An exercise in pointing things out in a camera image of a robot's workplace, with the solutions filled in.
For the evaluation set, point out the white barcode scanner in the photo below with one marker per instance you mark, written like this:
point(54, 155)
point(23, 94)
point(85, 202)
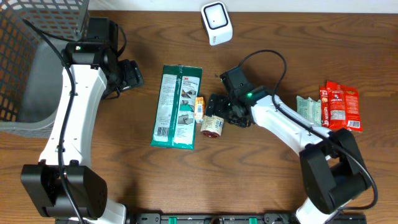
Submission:
point(216, 22)

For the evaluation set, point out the red snack packet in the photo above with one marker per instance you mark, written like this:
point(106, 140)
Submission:
point(343, 107)

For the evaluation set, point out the light teal wipes pack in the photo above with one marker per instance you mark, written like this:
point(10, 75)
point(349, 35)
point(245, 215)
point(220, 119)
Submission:
point(310, 109)

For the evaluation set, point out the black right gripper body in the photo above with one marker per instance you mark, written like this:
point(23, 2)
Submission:
point(223, 107)

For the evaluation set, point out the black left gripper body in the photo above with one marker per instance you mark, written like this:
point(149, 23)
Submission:
point(125, 75)

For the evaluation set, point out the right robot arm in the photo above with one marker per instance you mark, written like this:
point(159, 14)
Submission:
point(332, 167)

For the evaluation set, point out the narrow red stick packet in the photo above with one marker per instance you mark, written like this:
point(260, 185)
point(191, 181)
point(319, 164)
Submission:
point(324, 107)

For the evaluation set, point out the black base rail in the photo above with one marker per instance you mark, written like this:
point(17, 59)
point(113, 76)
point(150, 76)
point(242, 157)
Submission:
point(267, 218)

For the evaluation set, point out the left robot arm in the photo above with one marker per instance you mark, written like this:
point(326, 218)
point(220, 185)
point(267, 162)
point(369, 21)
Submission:
point(62, 184)

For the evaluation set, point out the small orange white carton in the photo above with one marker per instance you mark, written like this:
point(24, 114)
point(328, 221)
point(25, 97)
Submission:
point(199, 109)

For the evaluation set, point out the green lid jar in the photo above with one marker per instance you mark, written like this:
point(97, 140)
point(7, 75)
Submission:
point(212, 126)

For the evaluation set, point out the green white packet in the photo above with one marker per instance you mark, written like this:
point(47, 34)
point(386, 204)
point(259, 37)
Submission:
point(175, 123)

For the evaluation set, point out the grey plastic mesh basket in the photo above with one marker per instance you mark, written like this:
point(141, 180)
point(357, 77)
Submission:
point(31, 73)

